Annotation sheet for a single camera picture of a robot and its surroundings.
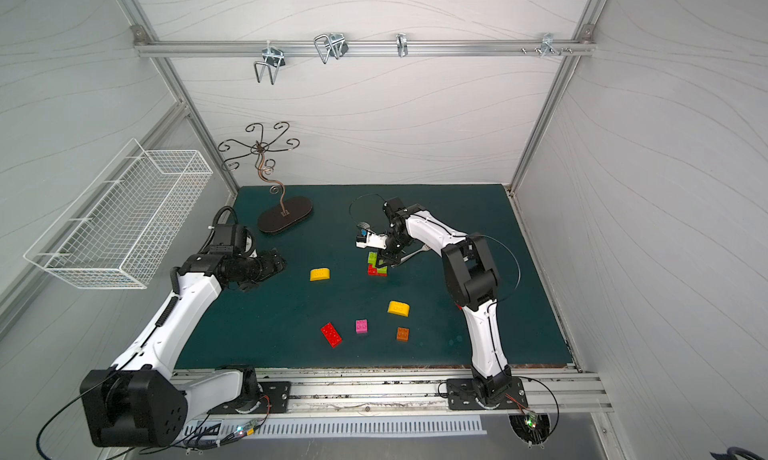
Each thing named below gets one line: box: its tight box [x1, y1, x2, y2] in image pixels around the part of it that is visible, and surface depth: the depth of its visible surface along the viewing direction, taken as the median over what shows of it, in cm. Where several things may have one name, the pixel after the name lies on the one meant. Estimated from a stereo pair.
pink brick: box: [355, 319, 368, 334], surface depth 86 cm
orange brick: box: [397, 327, 410, 342], surface depth 84 cm
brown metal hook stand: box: [217, 121, 313, 233], surface depth 92 cm
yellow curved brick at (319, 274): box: [309, 268, 331, 282], surface depth 97 cm
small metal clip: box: [396, 32, 408, 58], surface depth 80 cm
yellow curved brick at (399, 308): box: [387, 300, 410, 318], surface depth 90 cm
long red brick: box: [320, 322, 343, 349], surface depth 84 cm
